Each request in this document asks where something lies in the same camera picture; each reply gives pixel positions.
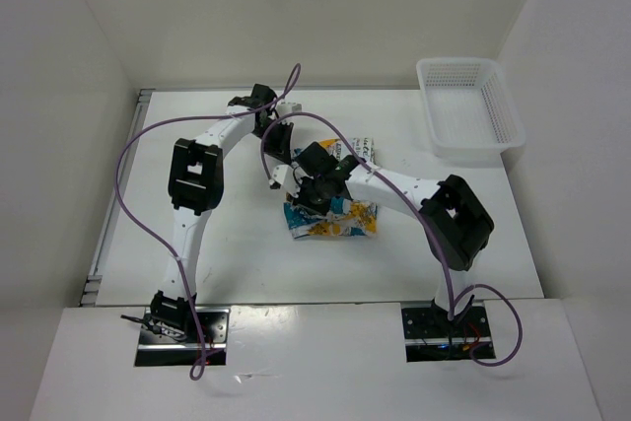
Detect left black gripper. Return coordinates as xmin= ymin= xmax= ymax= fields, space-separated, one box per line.
xmin=252 ymin=120 xmax=294 ymax=163

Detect patterned white teal yellow shorts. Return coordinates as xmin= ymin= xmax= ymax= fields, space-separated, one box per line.
xmin=283 ymin=137 xmax=379 ymax=239

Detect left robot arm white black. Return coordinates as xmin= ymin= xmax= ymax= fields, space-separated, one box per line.
xmin=145 ymin=84 xmax=293 ymax=343

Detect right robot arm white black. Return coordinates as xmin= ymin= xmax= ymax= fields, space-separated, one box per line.
xmin=292 ymin=142 xmax=495 ymax=335

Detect white plastic basket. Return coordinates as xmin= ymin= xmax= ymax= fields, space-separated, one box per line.
xmin=416 ymin=57 xmax=526 ymax=162

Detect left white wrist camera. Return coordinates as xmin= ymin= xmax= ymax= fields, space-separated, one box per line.
xmin=275 ymin=101 xmax=303 ymax=116

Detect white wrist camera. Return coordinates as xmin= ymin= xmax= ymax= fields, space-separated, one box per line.
xmin=269 ymin=164 xmax=301 ymax=197
xmin=275 ymin=101 xmax=303 ymax=116

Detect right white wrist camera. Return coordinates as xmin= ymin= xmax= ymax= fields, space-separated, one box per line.
xmin=269 ymin=164 xmax=301 ymax=197

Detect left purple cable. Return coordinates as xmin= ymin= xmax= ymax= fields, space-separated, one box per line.
xmin=116 ymin=63 xmax=303 ymax=382

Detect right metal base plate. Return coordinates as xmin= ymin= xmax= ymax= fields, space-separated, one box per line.
xmin=401 ymin=303 xmax=496 ymax=362

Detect metal base plate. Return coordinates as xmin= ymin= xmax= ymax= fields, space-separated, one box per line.
xmin=134 ymin=308 xmax=230 ymax=368
xmin=401 ymin=303 xmax=496 ymax=362

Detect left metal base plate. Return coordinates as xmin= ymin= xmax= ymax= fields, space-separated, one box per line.
xmin=134 ymin=308 xmax=230 ymax=368

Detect aluminium rail frame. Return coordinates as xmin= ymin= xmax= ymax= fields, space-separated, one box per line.
xmin=79 ymin=89 xmax=154 ymax=308

